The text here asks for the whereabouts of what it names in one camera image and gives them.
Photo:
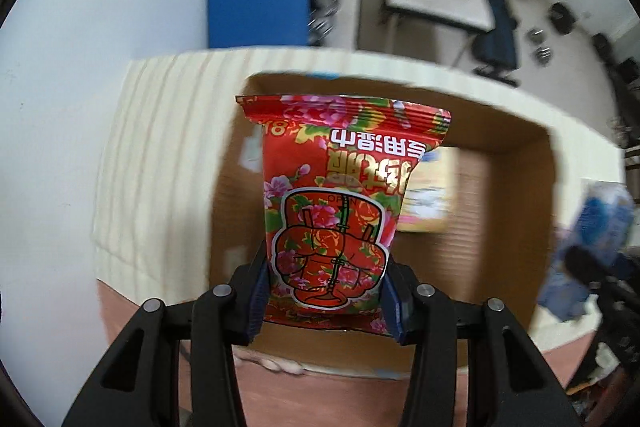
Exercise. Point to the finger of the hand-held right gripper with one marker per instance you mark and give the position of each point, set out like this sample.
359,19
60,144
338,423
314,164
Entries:
582,263

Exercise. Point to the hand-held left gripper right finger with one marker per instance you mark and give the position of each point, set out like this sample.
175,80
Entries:
393,309

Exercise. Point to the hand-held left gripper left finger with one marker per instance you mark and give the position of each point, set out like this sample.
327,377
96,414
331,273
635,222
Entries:
256,307

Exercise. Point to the blue white packet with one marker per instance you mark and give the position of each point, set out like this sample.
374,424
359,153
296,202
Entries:
597,217

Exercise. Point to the cardboard box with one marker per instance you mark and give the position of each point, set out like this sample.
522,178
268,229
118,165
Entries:
500,217

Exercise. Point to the red floral snack packet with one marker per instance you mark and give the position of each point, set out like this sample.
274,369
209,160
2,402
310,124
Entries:
330,207

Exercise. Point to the yellow snack packet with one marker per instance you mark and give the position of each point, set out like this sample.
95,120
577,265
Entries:
431,199

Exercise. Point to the cream striped blanket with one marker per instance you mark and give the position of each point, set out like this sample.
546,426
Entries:
165,167

